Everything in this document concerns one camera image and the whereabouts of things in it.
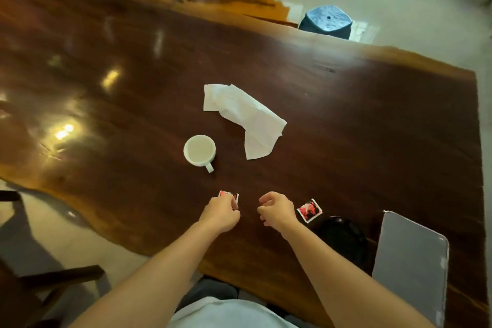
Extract person's left hand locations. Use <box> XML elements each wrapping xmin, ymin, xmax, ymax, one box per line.
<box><xmin>198</xmin><ymin>195</ymin><xmax>241</xmax><ymax>234</ymax></box>

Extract person's right hand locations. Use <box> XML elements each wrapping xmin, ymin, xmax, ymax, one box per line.
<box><xmin>257</xmin><ymin>191</ymin><xmax>301</xmax><ymax>234</ymax></box>

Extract person's left forearm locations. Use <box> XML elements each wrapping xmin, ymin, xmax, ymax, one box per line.
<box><xmin>69</xmin><ymin>219</ymin><xmax>223</xmax><ymax>328</ymax></box>

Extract person's right forearm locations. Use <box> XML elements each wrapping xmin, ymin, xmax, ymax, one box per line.
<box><xmin>280</xmin><ymin>219</ymin><xmax>437</xmax><ymax>328</ymax></box>

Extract white ceramic cup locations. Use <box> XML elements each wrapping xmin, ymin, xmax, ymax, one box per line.
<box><xmin>183</xmin><ymin>134</ymin><xmax>217</xmax><ymax>174</ymax></box>

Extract black round bowl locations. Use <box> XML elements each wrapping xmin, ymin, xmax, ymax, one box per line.
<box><xmin>312</xmin><ymin>216</ymin><xmax>370</xmax><ymax>268</ymax></box>

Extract white paper tissue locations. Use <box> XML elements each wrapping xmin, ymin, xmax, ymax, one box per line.
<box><xmin>203</xmin><ymin>84</ymin><xmax>288</xmax><ymax>160</ymax></box>

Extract person's grey trousers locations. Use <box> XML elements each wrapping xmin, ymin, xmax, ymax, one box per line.
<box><xmin>175</xmin><ymin>277</ymin><xmax>240</xmax><ymax>313</ymax></box>

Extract person's white shirt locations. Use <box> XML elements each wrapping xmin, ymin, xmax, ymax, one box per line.
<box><xmin>167</xmin><ymin>296</ymin><xmax>301</xmax><ymax>328</ymax></box>

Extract grey tablet case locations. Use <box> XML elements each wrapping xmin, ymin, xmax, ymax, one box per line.
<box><xmin>371</xmin><ymin>210</ymin><xmax>450</xmax><ymax>328</ymax></box>

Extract blue plastic stool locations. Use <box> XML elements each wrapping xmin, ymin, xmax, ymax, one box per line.
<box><xmin>298</xmin><ymin>5</ymin><xmax>353</xmax><ymax>40</ymax></box>

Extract glossy wooden bench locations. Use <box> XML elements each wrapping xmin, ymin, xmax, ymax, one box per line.
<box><xmin>184</xmin><ymin>0</ymin><xmax>300</xmax><ymax>28</ymax></box>

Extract dark wooden chair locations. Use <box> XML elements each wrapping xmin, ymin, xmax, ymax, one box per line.
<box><xmin>0</xmin><ymin>190</ymin><xmax>106</xmax><ymax>328</ymax></box>

